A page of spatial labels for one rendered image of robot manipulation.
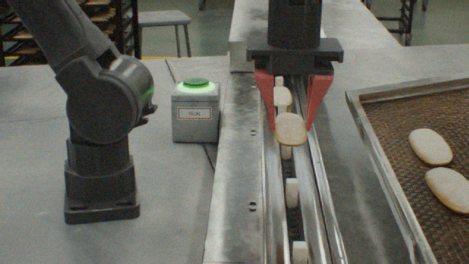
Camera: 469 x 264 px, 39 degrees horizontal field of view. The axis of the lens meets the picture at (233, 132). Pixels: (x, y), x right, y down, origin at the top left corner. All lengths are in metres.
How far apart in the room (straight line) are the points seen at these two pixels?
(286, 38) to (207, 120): 0.31
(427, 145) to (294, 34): 0.20
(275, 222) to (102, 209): 0.20
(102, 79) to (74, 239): 0.18
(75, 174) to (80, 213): 0.05
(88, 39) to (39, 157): 0.28
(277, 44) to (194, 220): 0.22
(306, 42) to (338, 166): 0.26
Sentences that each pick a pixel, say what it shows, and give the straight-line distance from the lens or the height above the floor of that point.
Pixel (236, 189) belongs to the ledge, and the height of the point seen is 0.86.
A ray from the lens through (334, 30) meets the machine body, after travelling 1.80.
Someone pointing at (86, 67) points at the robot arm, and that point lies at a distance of 0.71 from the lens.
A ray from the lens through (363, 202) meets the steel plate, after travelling 0.81.
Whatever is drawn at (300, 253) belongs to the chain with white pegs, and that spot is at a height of 0.86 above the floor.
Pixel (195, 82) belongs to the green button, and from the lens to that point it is 0.97.
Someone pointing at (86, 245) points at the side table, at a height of 0.82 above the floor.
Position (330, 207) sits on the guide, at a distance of 0.70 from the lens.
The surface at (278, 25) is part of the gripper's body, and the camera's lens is 0.69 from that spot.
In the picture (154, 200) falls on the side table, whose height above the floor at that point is 0.82.
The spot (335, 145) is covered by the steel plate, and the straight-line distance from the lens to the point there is 0.98.
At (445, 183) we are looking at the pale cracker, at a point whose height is 0.91.
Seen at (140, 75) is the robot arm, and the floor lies 0.97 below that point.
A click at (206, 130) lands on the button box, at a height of 0.84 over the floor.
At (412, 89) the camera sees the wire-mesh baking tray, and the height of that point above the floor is 0.91.
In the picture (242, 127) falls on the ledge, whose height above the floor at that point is 0.86.
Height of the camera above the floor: 1.18
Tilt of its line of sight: 21 degrees down
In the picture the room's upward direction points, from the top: straight up
